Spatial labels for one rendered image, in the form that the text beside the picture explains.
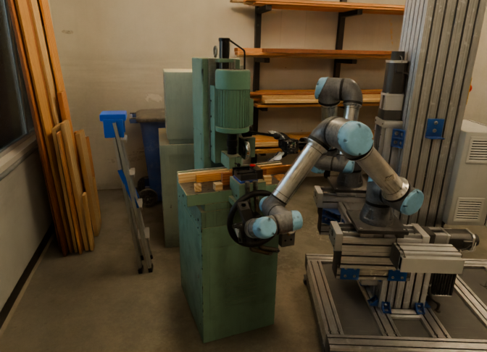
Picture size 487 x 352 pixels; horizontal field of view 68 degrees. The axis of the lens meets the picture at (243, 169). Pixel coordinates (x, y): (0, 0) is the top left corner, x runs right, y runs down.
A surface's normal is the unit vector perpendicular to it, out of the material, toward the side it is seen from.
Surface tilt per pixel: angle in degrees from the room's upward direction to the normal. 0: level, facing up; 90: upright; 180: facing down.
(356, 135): 86
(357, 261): 90
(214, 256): 90
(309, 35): 90
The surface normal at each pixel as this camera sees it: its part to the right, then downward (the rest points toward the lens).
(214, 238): 0.37, 0.29
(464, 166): -0.03, 0.31
